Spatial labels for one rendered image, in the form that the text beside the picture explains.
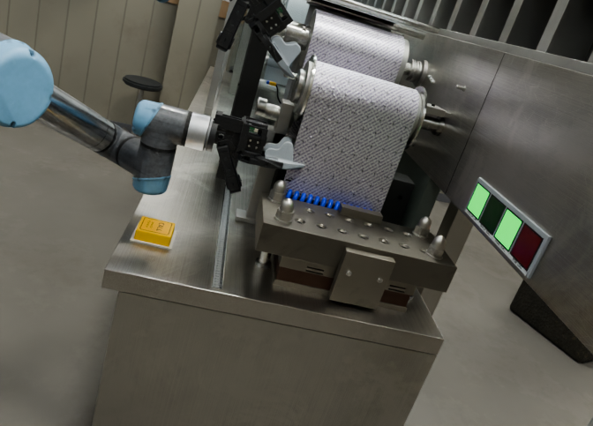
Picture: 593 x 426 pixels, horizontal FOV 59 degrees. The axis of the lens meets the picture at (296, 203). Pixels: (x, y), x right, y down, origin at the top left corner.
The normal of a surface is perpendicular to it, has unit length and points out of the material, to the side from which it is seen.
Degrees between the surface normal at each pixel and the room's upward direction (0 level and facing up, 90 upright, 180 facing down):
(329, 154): 90
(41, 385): 0
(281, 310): 90
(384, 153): 90
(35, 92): 86
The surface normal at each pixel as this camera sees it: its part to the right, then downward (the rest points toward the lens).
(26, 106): 0.87, 0.34
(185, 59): 0.19, 0.41
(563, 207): -0.96, -0.23
